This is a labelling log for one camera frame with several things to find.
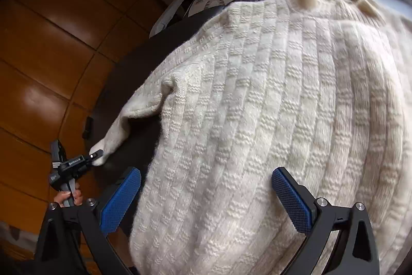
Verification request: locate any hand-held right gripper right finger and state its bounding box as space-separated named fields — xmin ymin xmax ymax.
xmin=271 ymin=166 xmax=380 ymax=275

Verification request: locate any cream knit sweater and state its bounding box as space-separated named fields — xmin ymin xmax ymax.
xmin=89 ymin=0 xmax=412 ymax=275

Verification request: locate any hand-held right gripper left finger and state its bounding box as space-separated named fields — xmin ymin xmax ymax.
xmin=34 ymin=166 xmax=142 ymax=275

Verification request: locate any person's left hand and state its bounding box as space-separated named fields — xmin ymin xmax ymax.
xmin=53 ymin=189 xmax=84 ymax=208

